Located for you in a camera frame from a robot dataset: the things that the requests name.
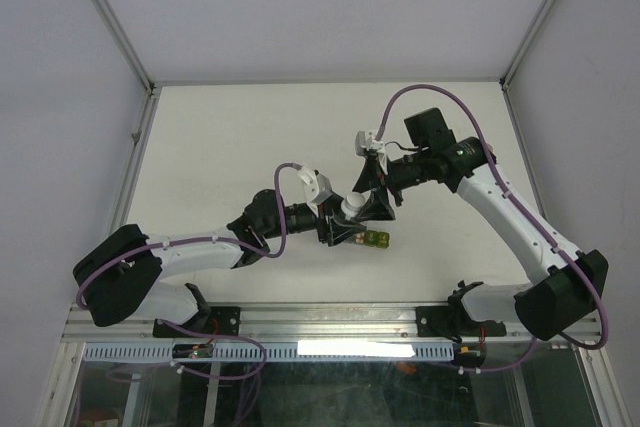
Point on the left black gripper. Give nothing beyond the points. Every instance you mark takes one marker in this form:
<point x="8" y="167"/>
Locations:
<point x="333" y="232"/>

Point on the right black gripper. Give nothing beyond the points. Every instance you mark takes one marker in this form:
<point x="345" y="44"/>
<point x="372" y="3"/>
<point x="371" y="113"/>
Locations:
<point x="376" y="208"/>

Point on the white blue pill bottle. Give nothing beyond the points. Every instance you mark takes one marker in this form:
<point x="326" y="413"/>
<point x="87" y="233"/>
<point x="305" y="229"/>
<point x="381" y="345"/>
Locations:
<point x="350" y="207"/>

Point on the multicolour weekly pill organizer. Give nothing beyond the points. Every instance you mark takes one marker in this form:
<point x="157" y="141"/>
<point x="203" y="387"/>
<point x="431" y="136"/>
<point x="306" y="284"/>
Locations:
<point x="371" y="238"/>

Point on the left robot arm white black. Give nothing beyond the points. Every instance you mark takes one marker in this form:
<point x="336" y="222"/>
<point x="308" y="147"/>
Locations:
<point x="126" y="274"/>

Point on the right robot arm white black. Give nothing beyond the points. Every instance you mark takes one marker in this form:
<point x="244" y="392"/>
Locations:
<point x="563" y="280"/>

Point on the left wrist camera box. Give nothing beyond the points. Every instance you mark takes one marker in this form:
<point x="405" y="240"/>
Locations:
<point x="316" y="187"/>

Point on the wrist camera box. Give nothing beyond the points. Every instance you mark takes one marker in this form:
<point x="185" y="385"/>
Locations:
<point x="316" y="187"/>
<point x="366" y="143"/>

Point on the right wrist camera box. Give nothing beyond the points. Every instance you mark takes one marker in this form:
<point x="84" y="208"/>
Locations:
<point x="366" y="143"/>

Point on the aluminium mounting rail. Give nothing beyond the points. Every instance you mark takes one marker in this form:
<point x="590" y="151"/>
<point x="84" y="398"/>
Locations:
<point x="277" y="322"/>

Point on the white slotted cable duct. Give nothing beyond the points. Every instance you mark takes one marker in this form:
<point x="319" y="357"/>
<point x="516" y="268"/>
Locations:
<point x="307" y="350"/>

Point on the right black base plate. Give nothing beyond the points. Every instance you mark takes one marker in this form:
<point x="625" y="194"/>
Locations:
<point x="453" y="323"/>

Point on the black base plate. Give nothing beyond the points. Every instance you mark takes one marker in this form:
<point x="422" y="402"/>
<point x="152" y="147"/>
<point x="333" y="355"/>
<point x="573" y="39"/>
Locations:
<point x="453" y="323"/>
<point x="219" y="320"/>

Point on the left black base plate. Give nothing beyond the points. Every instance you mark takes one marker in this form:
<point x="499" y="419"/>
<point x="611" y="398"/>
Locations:
<point x="219" y="320"/>

